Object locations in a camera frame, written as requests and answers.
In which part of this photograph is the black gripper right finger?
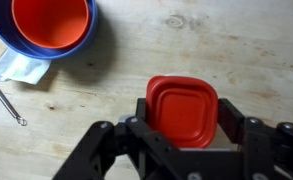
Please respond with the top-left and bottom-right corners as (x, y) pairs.
(217, 97), (293, 180)

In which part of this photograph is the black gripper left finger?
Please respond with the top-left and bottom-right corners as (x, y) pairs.
(51, 97), (188, 180)

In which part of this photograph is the red square lid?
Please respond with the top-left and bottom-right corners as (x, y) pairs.
(144, 75), (220, 150)

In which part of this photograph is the orange bowl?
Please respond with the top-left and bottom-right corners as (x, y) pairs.
(10, 0), (91, 51)

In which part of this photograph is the thin metal rod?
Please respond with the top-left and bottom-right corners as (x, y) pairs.
(0, 71), (28, 127)

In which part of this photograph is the white cloth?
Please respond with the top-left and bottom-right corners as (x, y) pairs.
(0, 47), (52, 85)

